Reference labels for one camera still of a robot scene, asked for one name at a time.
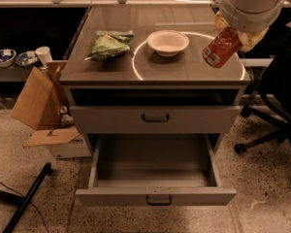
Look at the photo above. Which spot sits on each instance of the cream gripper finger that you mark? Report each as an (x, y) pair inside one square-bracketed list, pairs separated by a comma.
[(220, 23), (250, 40)]

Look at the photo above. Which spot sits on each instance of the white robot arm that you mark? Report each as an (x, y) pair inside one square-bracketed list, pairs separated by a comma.
[(250, 18)]

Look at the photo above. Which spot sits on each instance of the grey drawer cabinet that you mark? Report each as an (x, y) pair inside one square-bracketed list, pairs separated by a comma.
[(141, 77)]

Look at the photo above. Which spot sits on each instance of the closed upper drawer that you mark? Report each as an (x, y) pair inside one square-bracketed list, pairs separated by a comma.
[(154, 119)]

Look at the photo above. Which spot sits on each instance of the open lower drawer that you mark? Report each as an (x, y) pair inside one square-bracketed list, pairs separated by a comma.
[(154, 170)]

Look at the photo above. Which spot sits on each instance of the black office chair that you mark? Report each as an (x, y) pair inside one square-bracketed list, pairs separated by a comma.
[(275, 87)]

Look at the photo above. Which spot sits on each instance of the white paper bowl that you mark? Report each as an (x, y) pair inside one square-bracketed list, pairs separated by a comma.
[(167, 43)]

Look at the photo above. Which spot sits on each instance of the green chip bag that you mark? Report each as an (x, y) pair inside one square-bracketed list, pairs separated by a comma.
[(109, 44)]

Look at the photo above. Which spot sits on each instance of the white paper cup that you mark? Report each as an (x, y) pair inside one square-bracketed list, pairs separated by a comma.
[(44, 55)]

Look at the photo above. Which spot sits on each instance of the open cardboard box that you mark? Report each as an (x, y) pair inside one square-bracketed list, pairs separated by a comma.
[(43, 106)]

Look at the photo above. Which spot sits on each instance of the blue patterned bowl right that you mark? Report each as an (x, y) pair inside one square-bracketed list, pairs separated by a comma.
[(27, 59)]

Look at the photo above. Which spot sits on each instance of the blue patterned bowl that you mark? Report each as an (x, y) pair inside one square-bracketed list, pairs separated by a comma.
[(27, 59), (7, 57)]

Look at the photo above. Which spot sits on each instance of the blue patterned bowl left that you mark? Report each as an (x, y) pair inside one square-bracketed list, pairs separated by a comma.
[(7, 57)]

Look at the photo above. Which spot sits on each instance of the black stand leg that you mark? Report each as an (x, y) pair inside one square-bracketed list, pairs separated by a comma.
[(22, 201)]

